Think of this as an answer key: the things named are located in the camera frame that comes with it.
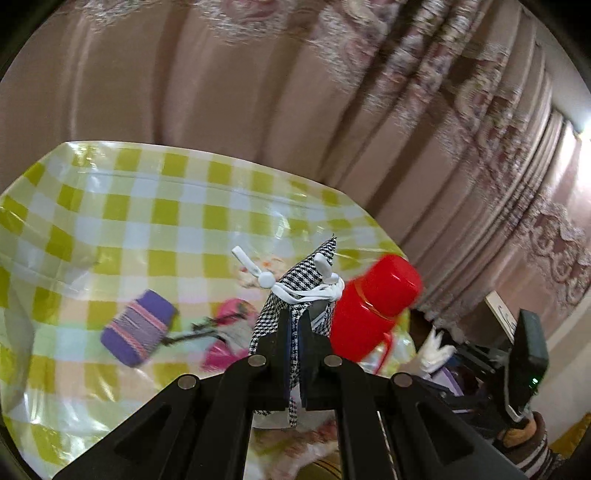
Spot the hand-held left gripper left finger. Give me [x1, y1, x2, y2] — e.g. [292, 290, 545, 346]
[53, 309, 301, 480]

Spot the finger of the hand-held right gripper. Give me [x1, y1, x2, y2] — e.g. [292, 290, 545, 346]
[455, 342, 509, 370]
[441, 385, 506, 428]

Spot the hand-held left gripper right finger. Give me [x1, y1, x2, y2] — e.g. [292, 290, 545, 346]
[300, 311, 529, 480]

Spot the purple cardboard box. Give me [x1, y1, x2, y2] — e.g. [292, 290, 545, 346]
[406, 364, 462, 398]

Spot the white cloth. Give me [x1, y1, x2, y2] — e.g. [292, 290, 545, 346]
[399, 328, 455, 379]

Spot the houndstooth checked cloth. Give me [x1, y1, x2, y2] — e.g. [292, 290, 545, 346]
[249, 234, 340, 430]

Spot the white plastic hanger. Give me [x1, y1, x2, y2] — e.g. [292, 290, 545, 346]
[231, 246, 346, 305]

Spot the person's right forearm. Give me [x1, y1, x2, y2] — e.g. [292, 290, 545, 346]
[496, 411, 566, 480]

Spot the grey cloth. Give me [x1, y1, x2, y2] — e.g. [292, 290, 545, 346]
[217, 320, 252, 347]

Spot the pink knitted sock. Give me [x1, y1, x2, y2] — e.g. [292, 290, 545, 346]
[201, 299, 259, 372]

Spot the red thermos flask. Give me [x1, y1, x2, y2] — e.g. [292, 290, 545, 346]
[329, 254, 423, 374]

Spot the black hanger clip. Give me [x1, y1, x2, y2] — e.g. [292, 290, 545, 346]
[164, 311, 247, 347]

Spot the floral cloth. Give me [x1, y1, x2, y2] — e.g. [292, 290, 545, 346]
[252, 408, 340, 462]

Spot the purple striped sock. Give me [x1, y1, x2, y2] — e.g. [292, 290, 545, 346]
[100, 290, 178, 368]

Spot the green checkered plastic tablecloth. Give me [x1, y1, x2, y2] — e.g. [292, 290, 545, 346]
[0, 141, 409, 480]

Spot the pink embroidered curtain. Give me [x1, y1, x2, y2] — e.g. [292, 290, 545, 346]
[0, 0, 591, 333]

